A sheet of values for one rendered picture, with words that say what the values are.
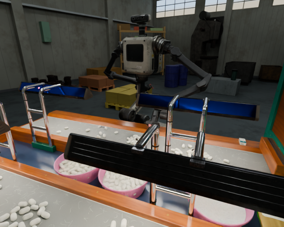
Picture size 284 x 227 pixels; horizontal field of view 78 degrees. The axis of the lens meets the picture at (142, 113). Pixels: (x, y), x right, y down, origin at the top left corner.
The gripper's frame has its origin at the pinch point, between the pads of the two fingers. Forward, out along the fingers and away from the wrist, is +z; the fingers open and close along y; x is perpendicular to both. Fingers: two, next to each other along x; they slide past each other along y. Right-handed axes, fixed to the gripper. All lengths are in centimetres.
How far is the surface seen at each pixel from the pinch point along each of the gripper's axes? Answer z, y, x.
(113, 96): -154, -164, 181
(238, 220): 42, 53, -31
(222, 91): -332, 78, 355
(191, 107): -2.9, 29.3, -37.6
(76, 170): 41, -26, -29
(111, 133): 6.0, -29.2, -2.8
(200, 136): 27, 36, -68
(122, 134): 4.7, -20.4, -1.6
